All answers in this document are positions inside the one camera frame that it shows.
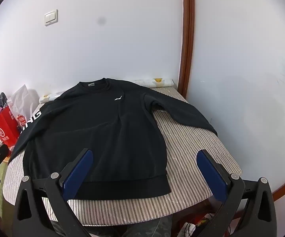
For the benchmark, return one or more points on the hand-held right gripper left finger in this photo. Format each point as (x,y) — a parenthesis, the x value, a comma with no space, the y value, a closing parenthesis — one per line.
(79,170)

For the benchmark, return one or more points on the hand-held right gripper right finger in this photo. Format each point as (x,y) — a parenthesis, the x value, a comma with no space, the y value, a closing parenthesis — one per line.
(211,175)

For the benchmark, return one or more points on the black sweatshirt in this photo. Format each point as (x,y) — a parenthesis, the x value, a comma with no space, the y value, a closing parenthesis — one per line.
(95,128)

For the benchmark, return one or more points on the red paper bag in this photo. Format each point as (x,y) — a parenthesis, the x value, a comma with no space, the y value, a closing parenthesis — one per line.
(4,128)

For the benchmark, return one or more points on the striped quilted mat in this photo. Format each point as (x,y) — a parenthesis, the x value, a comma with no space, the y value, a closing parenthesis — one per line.
(194,140)

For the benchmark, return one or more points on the white plastic bag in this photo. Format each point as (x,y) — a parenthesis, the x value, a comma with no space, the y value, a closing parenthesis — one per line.
(23,101)

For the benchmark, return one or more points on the person's camouflage pants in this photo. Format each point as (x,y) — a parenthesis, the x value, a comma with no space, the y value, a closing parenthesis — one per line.
(162,227)

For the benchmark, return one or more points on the rolled white printed cloth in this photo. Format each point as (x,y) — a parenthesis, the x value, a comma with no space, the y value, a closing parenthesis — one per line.
(157,82)

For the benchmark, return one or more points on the brown wooden door frame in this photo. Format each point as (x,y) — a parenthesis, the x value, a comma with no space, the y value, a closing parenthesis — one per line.
(187,42)

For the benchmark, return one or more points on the white wall switch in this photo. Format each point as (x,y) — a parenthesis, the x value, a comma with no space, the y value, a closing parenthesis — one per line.
(51,17)

